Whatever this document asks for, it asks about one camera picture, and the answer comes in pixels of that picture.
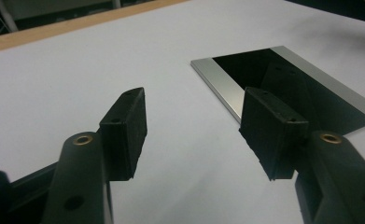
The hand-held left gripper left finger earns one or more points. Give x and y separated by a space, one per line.
124 140

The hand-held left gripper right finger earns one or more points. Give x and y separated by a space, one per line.
270 133

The black panel silver edges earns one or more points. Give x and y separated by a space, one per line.
239 67

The white metal stand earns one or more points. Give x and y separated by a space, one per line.
6 15

